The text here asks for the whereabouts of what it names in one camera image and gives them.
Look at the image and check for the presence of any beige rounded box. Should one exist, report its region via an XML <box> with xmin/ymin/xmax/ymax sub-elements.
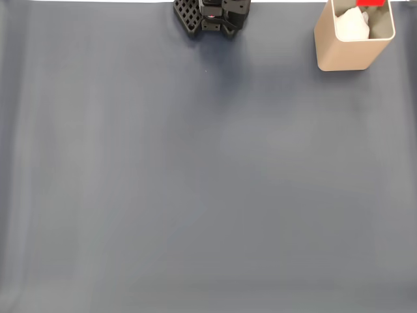
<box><xmin>313</xmin><ymin>0</ymin><xmax>396</xmax><ymax>72</ymax></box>

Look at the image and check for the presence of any white crumpled paper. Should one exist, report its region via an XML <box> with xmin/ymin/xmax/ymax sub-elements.
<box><xmin>334</xmin><ymin>7</ymin><xmax>371</xmax><ymax>42</ymax></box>

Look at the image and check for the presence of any dark grey mat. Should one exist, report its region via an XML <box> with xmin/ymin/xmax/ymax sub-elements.
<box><xmin>0</xmin><ymin>2</ymin><xmax>417</xmax><ymax>313</ymax></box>

